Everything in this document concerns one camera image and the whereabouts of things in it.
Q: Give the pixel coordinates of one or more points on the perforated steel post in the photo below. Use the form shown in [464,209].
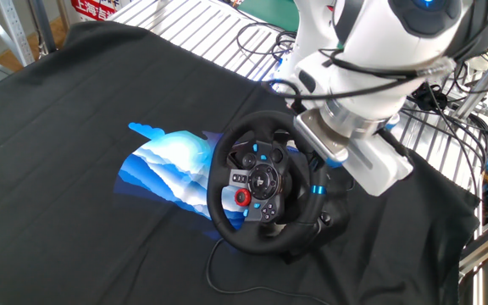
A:
[13,29]

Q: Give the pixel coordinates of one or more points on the black racing steering wheel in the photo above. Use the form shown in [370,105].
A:
[227,237]

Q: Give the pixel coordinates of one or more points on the silver depth camera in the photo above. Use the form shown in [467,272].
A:
[320,135]

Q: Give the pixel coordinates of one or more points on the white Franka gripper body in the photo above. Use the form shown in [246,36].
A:
[379,169]

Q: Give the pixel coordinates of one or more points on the aluminium extrusion beam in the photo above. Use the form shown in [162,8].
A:
[487,245]

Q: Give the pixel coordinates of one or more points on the dark metal pole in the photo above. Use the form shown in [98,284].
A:
[45,25]

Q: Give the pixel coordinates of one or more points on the black cloth with blue print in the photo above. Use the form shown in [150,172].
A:
[57,169]

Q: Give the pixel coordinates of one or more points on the black Logitech wheel base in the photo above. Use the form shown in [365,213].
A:
[337,212]

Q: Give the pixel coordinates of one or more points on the green mat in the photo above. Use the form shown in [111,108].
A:
[269,12]

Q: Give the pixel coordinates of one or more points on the red and white sign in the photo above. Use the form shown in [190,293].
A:
[93,8]

